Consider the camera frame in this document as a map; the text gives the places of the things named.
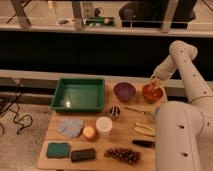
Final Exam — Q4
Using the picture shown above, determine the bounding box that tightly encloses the orange pepper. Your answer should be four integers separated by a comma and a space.
149, 88, 158, 94

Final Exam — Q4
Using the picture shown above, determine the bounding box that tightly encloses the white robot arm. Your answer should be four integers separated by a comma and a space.
153, 41, 213, 171

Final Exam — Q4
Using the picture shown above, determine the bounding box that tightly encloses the red bowl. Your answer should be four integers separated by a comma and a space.
142, 85, 163, 104

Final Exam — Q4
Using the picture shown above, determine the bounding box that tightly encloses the purple bowl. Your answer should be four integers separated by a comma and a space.
113, 82, 136, 102

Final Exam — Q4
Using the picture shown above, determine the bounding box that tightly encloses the yellow banana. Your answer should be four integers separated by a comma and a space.
134, 122, 155, 137

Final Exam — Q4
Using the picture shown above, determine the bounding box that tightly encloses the small metal cup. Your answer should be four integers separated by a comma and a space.
110, 106, 120, 120

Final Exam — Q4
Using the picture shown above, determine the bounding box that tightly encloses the wooden board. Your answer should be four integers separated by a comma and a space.
37, 81, 167, 171

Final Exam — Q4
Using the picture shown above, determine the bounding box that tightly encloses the white round container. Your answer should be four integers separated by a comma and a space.
96, 117, 113, 135

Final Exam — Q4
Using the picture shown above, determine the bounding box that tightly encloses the bunch of dark grapes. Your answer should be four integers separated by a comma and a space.
104, 148, 141, 165

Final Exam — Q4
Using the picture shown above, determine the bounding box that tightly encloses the yellow red apple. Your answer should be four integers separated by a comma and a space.
83, 126, 97, 141

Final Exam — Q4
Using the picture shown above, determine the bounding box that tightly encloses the green plastic tray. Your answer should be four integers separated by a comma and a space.
51, 78, 105, 113

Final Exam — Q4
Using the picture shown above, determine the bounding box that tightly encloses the light blue cloth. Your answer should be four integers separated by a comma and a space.
58, 119, 84, 138

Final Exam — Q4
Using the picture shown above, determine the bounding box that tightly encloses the dark green block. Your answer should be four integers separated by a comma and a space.
71, 148, 96, 162

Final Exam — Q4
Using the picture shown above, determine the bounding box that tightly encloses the green sponge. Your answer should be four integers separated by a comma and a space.
46, 142, 70, 158

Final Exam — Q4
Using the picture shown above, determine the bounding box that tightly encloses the black handled tool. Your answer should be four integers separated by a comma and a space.
132, 140, 155, 148

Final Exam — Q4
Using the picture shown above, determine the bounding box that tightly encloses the black cable on floor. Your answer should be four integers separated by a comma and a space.
0, 78, 34, 136

